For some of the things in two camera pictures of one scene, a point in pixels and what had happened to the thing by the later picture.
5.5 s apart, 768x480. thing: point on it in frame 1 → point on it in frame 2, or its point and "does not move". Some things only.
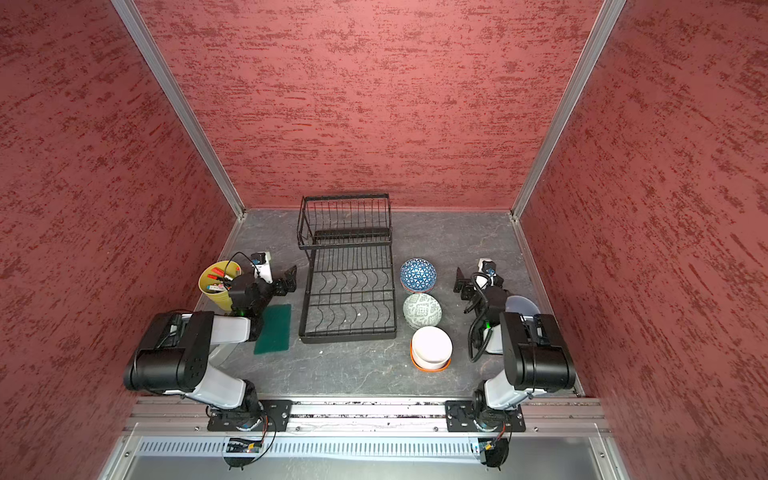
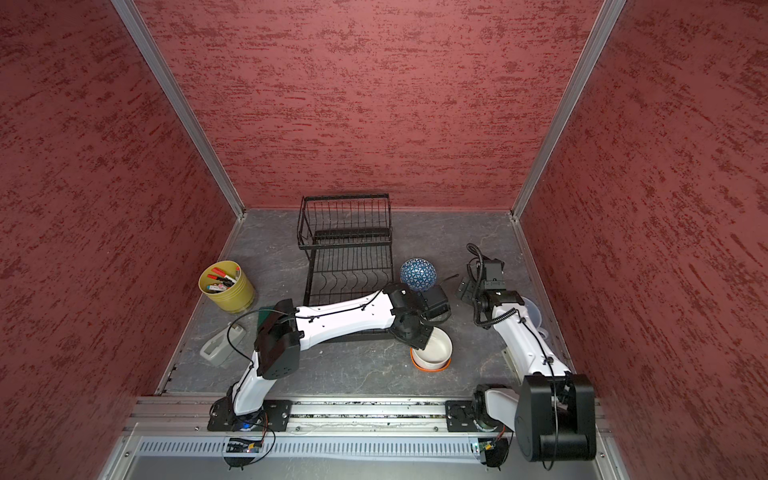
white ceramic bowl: [431, 347] does not move
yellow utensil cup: [215, 280] does not move
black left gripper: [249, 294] → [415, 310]
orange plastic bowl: [425, 369] does not move
